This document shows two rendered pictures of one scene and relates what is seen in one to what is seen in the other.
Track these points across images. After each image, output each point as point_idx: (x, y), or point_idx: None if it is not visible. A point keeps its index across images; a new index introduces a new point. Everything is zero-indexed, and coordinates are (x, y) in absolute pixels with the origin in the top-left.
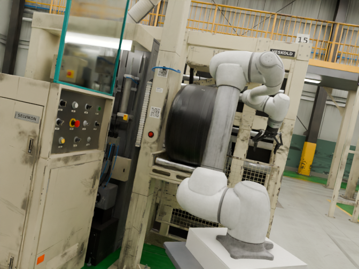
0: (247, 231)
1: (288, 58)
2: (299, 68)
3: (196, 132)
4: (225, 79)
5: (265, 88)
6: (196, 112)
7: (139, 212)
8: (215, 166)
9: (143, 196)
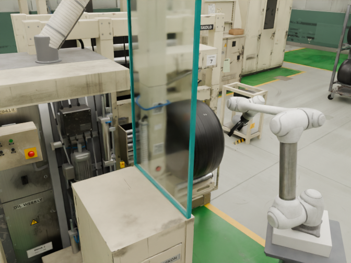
0: (319, 220)
1: None
2: (218, 38)
3: (219, 156)
4: (295, 140)
5: (278, 113)
6: (216, 141)
7: None
8: (295, 196)
9: None
